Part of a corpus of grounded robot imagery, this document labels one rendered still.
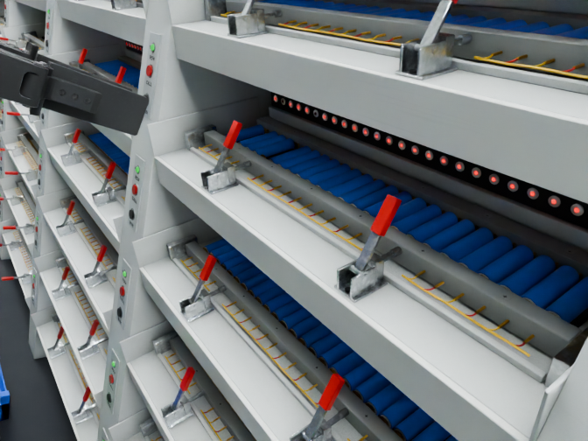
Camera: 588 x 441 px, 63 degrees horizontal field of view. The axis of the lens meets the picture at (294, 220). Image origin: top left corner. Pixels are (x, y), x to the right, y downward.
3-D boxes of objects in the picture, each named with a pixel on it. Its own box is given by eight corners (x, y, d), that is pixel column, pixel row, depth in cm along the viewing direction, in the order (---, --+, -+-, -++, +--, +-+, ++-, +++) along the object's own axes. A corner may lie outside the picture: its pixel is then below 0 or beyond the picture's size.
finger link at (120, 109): (47, 59, 31) (50, 61, 31) (146, 96, 36) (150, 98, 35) (34, 103, 32) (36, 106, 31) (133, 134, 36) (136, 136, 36)
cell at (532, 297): (577, 288, 41) (534, 322, 38) (556, 278, 42) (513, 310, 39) (582, 270, 40) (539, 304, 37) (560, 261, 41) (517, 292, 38)
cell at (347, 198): (386, 195, 57) (345, 213, 54) (374, 190, 58) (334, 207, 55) (386, 182, 56) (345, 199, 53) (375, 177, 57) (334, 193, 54)
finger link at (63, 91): (17, 62, 30) (26, 70, 28) (98, 91, 33) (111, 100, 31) (10, 85, 30) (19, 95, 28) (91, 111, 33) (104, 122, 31)
